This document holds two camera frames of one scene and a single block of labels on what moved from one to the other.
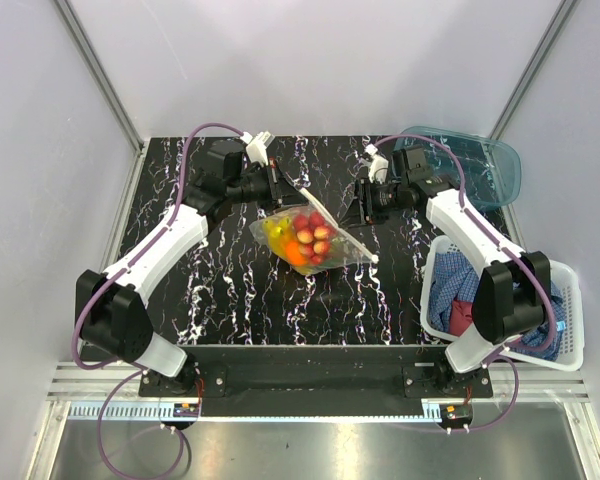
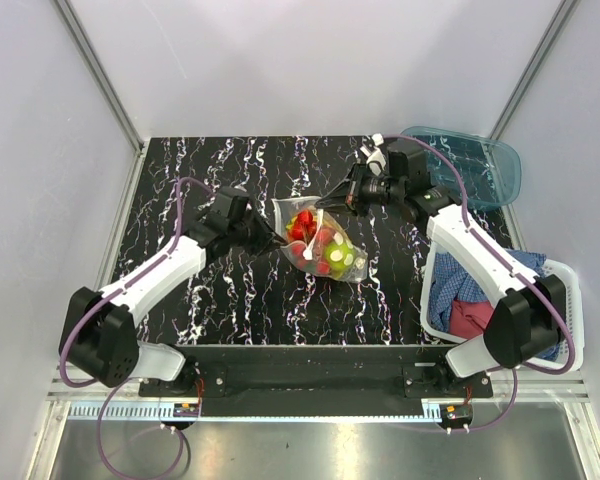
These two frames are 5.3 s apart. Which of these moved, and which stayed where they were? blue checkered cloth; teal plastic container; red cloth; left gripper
Moved: left gripper
Stayed: red cloth; blue checkered cloth; teal plastic container
